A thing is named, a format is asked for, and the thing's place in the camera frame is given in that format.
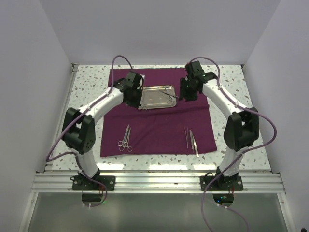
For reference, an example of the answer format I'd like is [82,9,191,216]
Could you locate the steel instrument tray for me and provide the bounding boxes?
[142,85,177,110]

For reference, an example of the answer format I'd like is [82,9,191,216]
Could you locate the purple cloth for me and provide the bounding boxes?
[100,67,217,158]

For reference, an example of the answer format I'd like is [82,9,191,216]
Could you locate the steel tweezers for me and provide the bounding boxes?
[189,130,195,153]
[184,126,189,149]
[192,134,199,158]

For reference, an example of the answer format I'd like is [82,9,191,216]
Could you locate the surgical scissors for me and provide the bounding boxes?
[118,125,130,147]

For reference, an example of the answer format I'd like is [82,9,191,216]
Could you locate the surgical forceps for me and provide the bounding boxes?
[119,127,133,152]

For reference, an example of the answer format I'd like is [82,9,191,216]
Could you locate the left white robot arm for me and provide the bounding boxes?
[61,85,142,190]

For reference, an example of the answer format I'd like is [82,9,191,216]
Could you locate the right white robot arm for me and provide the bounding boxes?
[179,77,259,190]

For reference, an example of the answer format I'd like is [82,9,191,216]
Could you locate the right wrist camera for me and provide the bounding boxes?
[185,61,218,83]

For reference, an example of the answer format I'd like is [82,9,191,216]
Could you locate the aluminium left side rail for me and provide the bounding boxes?
[43,64,79,172]

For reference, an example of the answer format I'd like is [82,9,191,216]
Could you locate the aluminium rail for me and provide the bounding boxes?
[31,170,285,194]
[43,64,79,172]

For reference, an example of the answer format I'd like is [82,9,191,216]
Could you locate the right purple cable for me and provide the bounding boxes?
[201,57,278,232]

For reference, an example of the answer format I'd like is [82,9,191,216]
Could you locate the purple cable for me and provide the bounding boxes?
[201,57,278,232]
[45,55,107,210]

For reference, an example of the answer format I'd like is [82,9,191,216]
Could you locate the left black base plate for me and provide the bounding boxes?
[70,174,116,191]

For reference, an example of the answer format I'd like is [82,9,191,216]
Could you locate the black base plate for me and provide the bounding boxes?
[70,174,116,191]
[199,175,244,191]

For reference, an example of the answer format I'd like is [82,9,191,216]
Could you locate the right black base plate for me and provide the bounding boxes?
[199,175,244,191]

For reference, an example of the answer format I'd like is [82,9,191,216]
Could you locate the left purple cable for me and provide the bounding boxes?
[45,55,107,210]

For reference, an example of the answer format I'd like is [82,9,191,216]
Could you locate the aluminium front rail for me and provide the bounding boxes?
[31,170,285,194]

